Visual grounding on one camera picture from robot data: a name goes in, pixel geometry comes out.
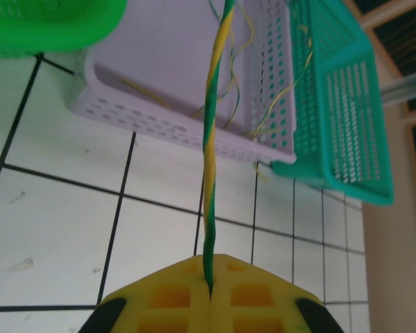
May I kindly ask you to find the aluminium corner post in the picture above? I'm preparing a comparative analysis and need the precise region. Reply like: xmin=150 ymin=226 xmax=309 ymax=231
xmin=380 ymin=67 xmax=416 ymax=105

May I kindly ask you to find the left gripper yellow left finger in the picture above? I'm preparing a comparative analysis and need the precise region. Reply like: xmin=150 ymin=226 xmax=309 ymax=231
xmin=78 ymin=255 xmax=212 ymax=333

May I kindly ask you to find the lilac plastic basket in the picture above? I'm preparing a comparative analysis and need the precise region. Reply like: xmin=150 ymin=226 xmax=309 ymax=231
xmin=64 ymin=0 xmax=297 ymax=166

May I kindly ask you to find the green plastic basket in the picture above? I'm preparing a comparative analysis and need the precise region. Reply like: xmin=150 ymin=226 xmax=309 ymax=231
xmin=0 ymin=0 xmax=128 ymax=60

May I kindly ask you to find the teal plastic basket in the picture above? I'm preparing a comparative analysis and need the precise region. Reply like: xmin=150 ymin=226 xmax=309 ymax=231
xmin=270 ymin=0 xmax=395 ymax=206

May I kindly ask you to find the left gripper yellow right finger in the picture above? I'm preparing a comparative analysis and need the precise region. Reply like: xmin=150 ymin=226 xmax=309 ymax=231
xmin=210 ymin=254 xmax=346 ymax=333

